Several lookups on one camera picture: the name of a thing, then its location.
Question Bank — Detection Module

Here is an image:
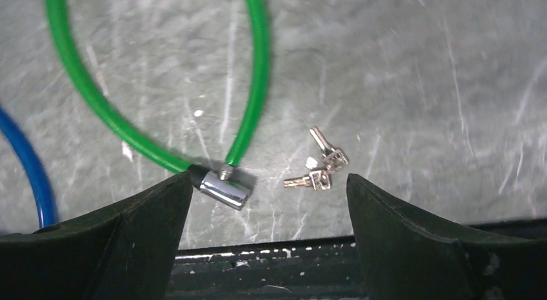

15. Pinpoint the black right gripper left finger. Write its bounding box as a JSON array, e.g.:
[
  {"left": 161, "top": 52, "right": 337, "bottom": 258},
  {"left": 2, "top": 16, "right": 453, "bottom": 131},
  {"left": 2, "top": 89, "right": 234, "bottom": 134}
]
[{"left": 1, "top": 172, "right": 193, "bottom": 299}]

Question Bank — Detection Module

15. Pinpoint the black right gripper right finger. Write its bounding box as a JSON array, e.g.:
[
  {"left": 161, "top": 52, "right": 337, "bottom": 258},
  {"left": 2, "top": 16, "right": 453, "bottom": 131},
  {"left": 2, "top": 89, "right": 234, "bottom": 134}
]
[{"left": 346, "top": 174, "right": 546, "bottom": 299}]

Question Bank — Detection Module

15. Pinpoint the green cable lock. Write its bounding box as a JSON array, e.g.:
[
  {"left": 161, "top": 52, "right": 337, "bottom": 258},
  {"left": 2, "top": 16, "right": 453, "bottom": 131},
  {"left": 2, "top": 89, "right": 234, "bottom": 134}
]
[{"left": 45, "top": 0, "right": 272, "bottom": 210}]

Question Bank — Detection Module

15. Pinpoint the silver key pair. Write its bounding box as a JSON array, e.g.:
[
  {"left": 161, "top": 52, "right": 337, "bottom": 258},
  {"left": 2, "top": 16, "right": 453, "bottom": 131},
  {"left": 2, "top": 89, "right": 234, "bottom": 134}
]
[{"left": 283, "top": 126, "right": 350, "bottom": 191}]

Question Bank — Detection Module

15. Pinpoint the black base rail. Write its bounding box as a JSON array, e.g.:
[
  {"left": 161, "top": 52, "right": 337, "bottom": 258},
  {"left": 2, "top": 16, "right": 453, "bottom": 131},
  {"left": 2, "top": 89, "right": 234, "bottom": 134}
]
[{"left": 166, "top": 234, "right": 369, "bottom": 299}]

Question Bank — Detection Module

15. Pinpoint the blue cable lock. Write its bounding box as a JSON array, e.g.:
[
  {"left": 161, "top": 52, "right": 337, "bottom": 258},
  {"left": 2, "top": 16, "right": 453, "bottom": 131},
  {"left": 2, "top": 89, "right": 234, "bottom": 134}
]
[{"left": 1, "top": 108, "right": 58, "bottom": 228}]

